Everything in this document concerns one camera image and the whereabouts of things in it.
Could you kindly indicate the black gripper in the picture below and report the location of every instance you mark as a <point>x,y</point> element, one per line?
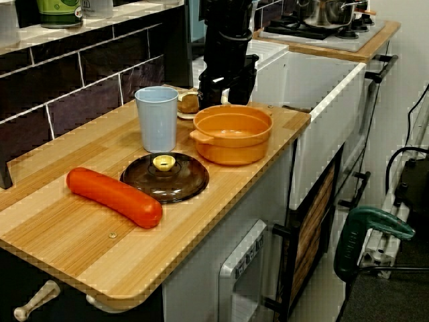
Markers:
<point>226,58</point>

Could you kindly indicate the red toy sausage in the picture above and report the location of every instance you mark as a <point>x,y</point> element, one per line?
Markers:
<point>114,196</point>

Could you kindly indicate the orange toy pot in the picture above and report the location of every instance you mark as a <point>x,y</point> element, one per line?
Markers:
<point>234,147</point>

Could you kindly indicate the green power drill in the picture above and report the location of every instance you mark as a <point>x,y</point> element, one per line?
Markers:
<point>352,241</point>

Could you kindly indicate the cream scalloped plate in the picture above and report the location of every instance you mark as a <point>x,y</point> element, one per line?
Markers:
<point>186,116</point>

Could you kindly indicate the black power supply box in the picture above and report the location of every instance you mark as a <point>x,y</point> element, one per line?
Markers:
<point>414,181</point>

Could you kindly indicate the dark grey shelf post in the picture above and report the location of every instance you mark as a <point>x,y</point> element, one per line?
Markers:
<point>177,50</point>
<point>5,174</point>

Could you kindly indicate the brass countertop screw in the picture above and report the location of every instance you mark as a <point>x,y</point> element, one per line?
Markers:
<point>113,235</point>

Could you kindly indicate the small white lidded jar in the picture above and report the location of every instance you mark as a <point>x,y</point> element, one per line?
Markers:
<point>97,8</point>

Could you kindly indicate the aluminium profile frame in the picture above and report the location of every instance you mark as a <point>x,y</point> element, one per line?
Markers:
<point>372,258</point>

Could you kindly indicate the steel cooking pot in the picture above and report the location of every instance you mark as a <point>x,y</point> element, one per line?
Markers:
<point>328,11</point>

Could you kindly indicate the white grey dispenser panel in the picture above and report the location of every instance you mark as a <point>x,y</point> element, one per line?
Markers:
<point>228,268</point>

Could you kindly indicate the white toy kitchen cabinet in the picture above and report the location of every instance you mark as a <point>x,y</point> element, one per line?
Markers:
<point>328,84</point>

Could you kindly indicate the green can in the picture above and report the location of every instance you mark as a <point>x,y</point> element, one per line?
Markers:
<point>58,13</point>

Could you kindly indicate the black grate stove hob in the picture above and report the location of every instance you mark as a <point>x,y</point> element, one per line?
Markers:
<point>301,30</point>

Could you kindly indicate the black framed wood-look door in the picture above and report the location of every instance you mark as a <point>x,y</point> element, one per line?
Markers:
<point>315,218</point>

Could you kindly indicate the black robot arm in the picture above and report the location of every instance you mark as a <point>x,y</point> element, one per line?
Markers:
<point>231,16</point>

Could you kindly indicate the light blue plastic cup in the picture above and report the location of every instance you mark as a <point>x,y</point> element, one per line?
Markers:
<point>157,124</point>

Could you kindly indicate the brown glass lid yellow knob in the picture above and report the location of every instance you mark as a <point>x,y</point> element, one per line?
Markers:
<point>167,184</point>

